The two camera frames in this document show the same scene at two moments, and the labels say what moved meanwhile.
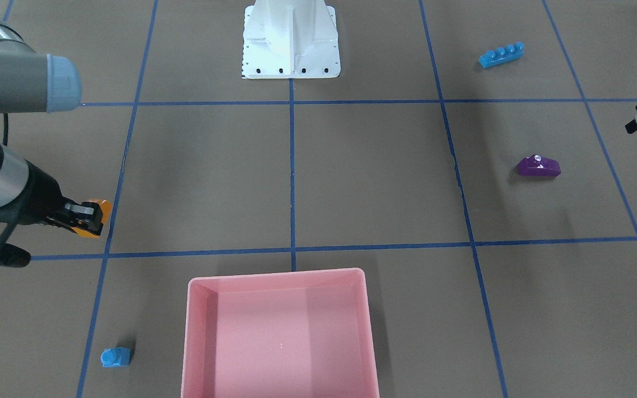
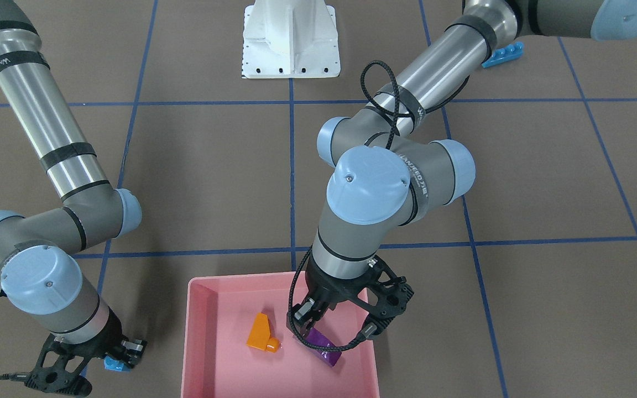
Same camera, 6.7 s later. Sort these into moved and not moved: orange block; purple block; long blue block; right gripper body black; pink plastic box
Moved: right gripper body black; orange block; purple block
Not moved: long blue block; pink plastic box
